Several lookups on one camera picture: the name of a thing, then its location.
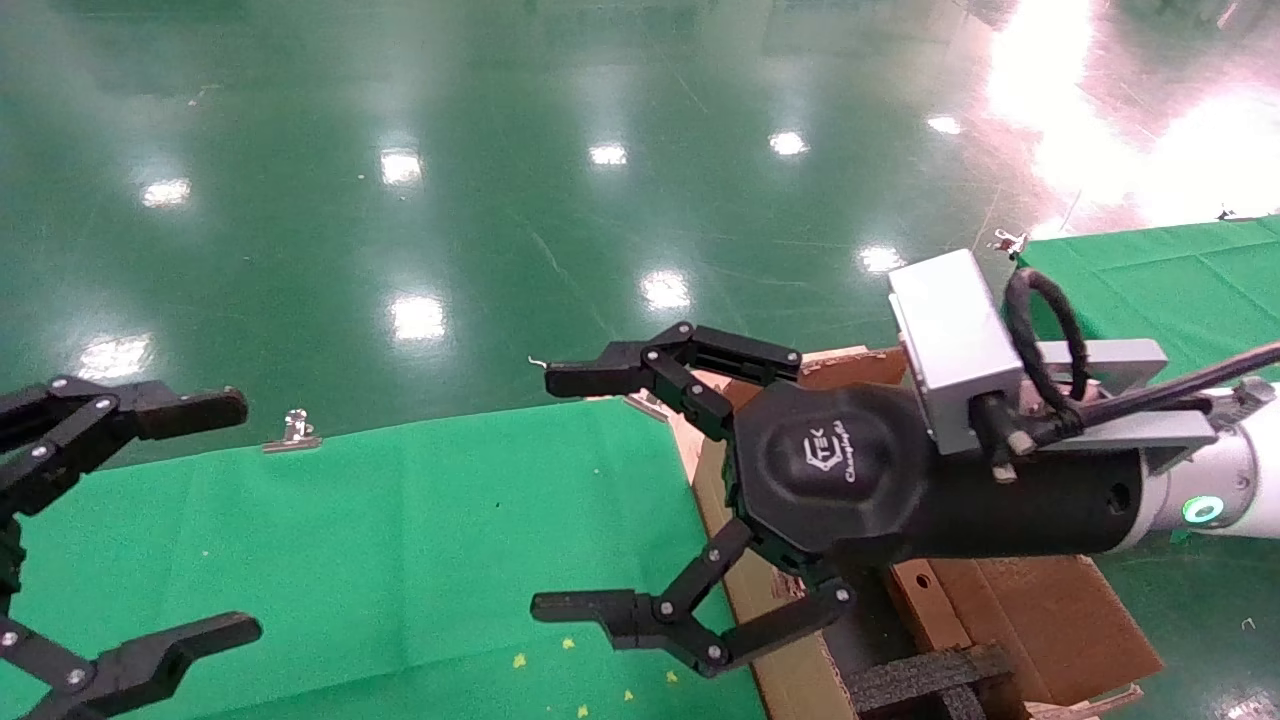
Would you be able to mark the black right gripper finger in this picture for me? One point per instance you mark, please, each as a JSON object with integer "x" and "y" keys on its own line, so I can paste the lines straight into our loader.
{"x": 640, "y": 620}
{"x": 640, "y": 365}

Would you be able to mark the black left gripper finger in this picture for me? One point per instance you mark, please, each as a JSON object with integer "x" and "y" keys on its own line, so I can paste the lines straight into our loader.
{"x": 150, "y": 410}
{"x": 150, "y": 660}

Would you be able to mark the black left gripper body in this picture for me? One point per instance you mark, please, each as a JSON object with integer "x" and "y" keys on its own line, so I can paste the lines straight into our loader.
{"x": 8, "y": 560}

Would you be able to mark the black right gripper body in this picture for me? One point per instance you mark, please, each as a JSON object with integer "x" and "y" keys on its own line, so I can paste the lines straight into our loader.
{"x": 840, "y": 470}

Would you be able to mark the small brown cardboard box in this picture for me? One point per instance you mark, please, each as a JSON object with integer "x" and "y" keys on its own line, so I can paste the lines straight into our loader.
{"x": 925, "y": 610}

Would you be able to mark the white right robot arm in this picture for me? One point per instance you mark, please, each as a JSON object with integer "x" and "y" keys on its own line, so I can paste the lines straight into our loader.
{"x": 1250, "y": 480}

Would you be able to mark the large open cardboard carton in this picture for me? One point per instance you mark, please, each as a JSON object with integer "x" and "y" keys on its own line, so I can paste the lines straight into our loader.
{"x": 1050, "y": 620}

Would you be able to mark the black foam insert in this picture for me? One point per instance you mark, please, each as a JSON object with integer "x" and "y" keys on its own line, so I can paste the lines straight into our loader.
{"x": 920, "y": 675}

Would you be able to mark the large green table cloth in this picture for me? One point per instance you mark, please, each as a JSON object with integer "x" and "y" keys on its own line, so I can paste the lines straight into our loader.
{"x": 350, "y": 550}

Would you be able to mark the green cloth side table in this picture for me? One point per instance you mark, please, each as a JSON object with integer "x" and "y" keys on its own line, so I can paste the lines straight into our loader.
{"x": 1150, "y": 270}

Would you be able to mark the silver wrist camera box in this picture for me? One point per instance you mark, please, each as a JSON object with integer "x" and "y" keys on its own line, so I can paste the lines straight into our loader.
{"x": 950, "y": 330}

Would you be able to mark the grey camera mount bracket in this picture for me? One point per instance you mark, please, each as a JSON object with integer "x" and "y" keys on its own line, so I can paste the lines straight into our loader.
{"x": 1130, "y": 425}

